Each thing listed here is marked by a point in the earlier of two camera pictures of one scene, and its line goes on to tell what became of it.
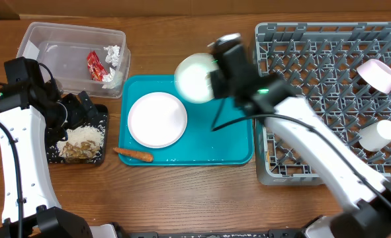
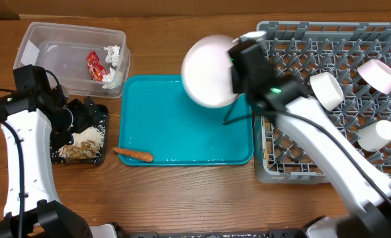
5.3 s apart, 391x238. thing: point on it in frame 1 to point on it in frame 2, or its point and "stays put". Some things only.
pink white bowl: (380, 75) stays put
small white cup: (378, 135) stays put
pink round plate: (157, 120) to (206, 70)
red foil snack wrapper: (96, 68) stays put
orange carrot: (136, 155) stays put
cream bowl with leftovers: (190, 77) to (326, 90)
